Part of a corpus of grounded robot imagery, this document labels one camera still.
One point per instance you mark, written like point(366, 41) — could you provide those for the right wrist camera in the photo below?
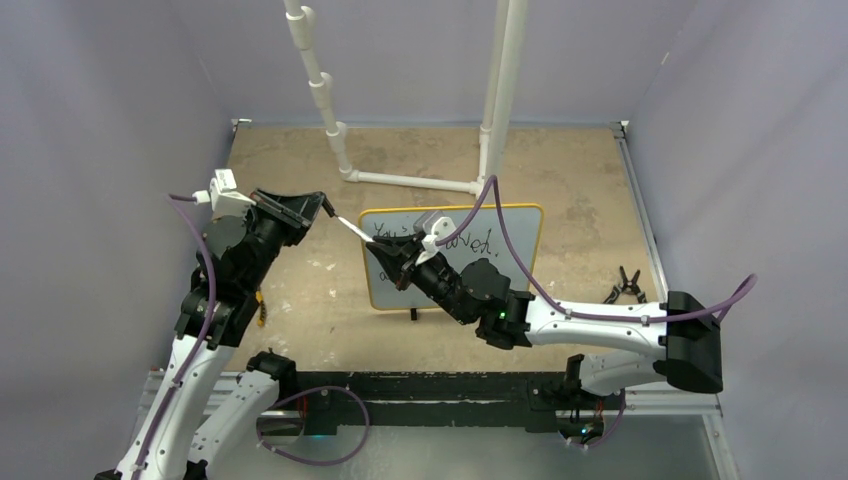
point(435, 226)

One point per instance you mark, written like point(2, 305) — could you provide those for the black pliers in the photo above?
point(628, 285)

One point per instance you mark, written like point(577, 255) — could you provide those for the black marker cap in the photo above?
point(329, 209)

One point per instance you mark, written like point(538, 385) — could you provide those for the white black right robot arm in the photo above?
point(673, 341)

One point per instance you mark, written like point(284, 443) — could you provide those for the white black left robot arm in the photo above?
point(236, 248)

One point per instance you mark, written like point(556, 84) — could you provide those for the yellow handled pliers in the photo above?
point(262, 309)

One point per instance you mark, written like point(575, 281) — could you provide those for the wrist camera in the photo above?
point(223, 195)
point(435, 226)

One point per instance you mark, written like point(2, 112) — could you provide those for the yellow framed whiteboard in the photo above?
point(481, 239)

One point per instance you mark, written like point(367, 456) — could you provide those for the white whiteboard marker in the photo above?
point(362, 235)

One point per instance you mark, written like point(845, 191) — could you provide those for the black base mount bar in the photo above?
point(537, 402)

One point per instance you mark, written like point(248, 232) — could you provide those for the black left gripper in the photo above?
point(274, 206)

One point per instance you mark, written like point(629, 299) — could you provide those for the aluminium table edge rail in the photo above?
point(718, 448)

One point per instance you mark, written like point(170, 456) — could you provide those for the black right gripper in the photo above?
point(399, 274)

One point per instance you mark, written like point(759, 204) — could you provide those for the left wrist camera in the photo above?
point(223, 195)

